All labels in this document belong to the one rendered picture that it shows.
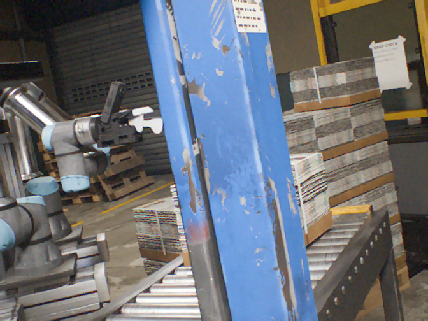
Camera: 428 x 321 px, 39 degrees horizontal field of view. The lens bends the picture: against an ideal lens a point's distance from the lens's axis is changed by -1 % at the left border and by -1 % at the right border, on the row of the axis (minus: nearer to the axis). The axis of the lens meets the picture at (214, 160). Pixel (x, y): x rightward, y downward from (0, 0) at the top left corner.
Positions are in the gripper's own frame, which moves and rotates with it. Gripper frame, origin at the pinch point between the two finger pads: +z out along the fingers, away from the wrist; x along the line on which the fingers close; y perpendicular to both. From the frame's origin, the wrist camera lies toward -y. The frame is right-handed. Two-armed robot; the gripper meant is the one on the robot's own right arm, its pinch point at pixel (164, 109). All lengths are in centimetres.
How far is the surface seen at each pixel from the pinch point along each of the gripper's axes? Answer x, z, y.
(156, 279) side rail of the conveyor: -1.2, -9.6, 43.9
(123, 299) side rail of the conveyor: 11.3, -13.7, 45.6
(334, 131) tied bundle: -155, 28, 7
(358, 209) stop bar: -47, 42, 36
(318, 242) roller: -22, 31, 42
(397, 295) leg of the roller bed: -47, 49, 64
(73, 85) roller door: -849, -490, -180
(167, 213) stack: -79, -35, 32
